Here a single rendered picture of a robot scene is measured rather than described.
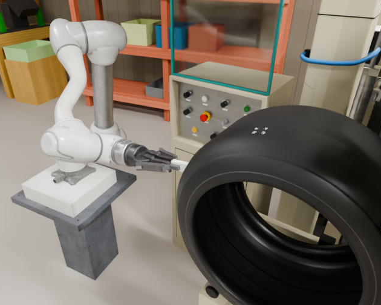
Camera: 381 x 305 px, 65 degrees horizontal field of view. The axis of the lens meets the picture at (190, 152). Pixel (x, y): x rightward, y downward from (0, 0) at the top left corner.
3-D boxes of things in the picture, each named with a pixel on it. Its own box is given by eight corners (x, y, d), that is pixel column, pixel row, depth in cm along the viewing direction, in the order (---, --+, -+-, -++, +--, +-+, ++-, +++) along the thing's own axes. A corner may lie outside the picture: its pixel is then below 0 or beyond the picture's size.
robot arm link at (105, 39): (84, 147, 181) (120, 139, 192) (94, 164, 172) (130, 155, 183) (72, 14, 131) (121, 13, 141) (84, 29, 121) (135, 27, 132)
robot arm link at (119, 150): (128, 134, 106) (140, 137, 103) (133, 157, 110) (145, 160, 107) (108, 144, 99) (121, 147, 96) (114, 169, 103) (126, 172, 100)
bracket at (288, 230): (244, 225, 124) (247, 207, 119) (348, 272, 105) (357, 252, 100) (240, 230, 122) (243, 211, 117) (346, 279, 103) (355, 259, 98)
